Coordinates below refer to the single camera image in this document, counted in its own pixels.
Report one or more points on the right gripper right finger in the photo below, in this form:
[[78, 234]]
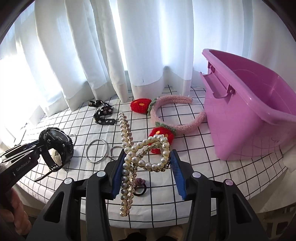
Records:
[[236, 220]]

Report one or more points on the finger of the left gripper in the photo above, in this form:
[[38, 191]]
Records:
[[15, 150], [36, 147]]

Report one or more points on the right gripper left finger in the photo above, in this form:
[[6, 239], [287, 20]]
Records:
[[60, 218]]

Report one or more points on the black digital wristwatch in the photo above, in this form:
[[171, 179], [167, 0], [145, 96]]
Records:
[[56, 139]]

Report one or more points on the small silver ring clip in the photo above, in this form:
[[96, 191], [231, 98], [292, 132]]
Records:
[[114, 152]]

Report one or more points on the person's left hand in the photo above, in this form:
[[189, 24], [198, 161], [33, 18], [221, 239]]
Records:
[[18, 217]]

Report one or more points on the white grid tablecloth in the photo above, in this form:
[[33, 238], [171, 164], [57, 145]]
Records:
[[161, 205]]

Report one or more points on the large silver bangle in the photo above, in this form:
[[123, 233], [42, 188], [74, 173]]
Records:
[[96, 151]]

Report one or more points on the white curtain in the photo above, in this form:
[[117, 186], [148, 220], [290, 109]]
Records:
[[55, 55]]

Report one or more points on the pink plastic storage bin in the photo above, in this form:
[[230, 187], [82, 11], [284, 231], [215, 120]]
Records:
[[250, 109]]

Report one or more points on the pink strawberry headband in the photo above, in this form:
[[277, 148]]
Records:
[[181, 119]]

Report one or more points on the black hair tie pink flower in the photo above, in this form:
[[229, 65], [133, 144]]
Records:
[[140, 183]]

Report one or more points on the black studded strap keychain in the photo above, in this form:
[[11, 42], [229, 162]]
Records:
[[102, 110]]

